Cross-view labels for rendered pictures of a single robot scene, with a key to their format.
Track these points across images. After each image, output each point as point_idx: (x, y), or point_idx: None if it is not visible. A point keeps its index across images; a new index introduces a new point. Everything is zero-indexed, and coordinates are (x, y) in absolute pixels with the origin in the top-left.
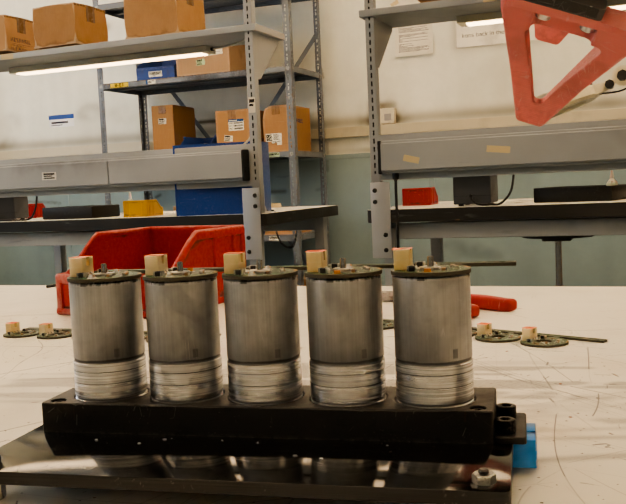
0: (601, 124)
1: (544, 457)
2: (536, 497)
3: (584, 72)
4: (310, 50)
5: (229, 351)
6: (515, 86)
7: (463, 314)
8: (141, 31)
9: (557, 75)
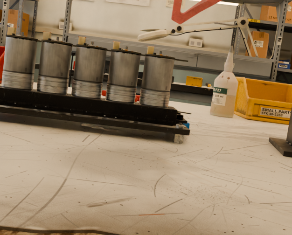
0: (168, 47)
1: None
2: (191, 140)
3: (202, 4)
4: None
5: (76, 75)
6: (174, 5)
7: (170, 74)
8: None
9: (149, 24)
